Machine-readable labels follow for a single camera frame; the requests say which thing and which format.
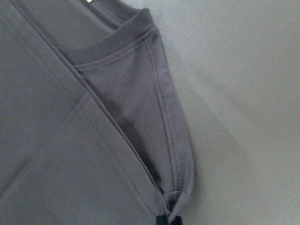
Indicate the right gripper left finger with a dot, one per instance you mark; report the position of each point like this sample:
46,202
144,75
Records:
161,220

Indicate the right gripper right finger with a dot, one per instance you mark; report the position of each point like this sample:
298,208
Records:
177,221

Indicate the dark brown t-shirt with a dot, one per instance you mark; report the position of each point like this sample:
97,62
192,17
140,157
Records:
91,128

